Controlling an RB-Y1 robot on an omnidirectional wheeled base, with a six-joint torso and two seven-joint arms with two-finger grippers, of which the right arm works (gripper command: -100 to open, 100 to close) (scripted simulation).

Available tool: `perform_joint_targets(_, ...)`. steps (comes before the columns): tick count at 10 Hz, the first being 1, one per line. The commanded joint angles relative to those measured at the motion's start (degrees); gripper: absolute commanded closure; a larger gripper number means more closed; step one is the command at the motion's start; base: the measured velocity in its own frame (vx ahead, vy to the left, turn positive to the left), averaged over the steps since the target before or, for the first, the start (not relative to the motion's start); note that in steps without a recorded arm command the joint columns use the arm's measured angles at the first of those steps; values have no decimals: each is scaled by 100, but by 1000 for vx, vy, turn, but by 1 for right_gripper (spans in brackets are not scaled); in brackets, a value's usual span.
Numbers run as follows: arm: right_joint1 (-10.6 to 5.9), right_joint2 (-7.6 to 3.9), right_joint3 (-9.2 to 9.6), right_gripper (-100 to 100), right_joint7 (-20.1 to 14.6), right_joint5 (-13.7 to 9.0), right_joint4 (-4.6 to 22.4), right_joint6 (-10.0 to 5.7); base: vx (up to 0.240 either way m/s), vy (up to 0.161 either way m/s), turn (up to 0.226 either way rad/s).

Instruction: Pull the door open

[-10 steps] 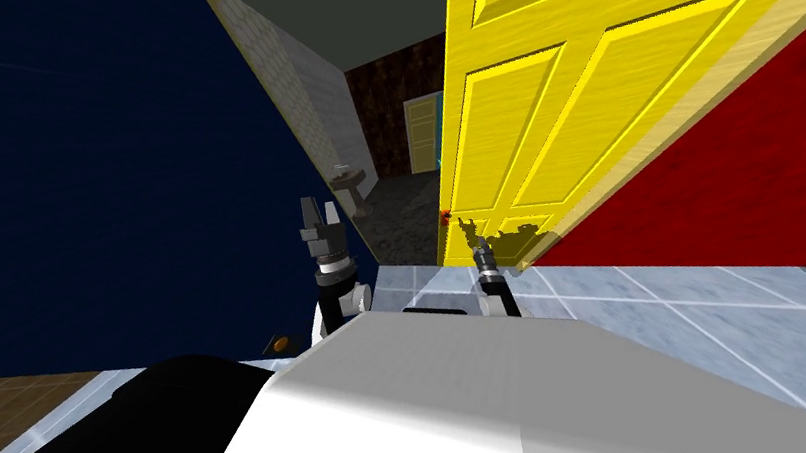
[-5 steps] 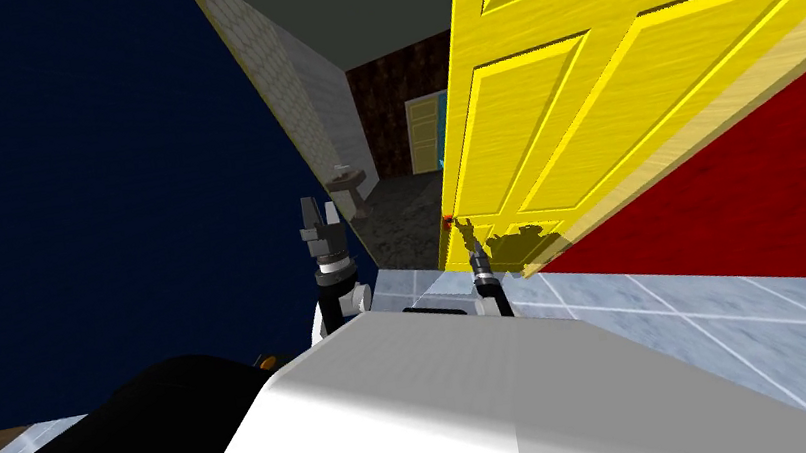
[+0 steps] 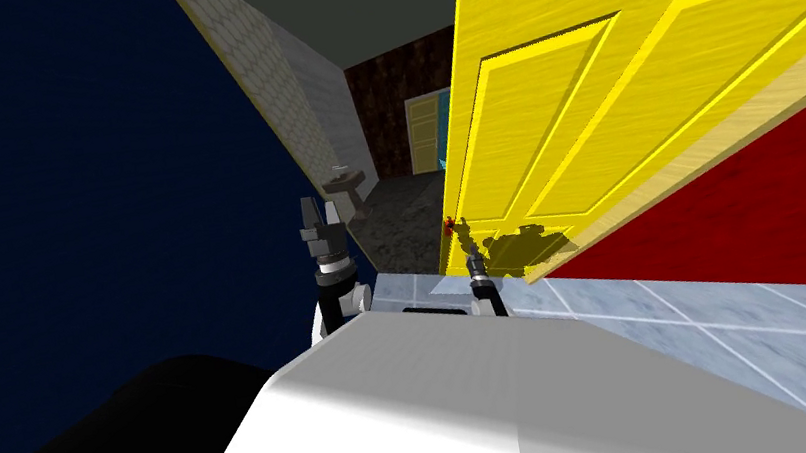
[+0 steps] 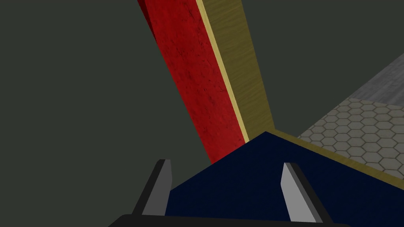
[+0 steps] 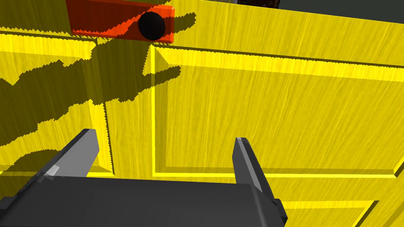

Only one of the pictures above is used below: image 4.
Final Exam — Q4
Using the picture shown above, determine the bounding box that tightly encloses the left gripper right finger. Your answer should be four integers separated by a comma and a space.
280, 162, 333, 223

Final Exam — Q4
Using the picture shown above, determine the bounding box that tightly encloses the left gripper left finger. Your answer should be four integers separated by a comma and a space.
131, 159, 173, 217

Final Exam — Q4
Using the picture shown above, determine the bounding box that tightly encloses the red door leaf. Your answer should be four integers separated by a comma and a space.
137, 0, 250, 166

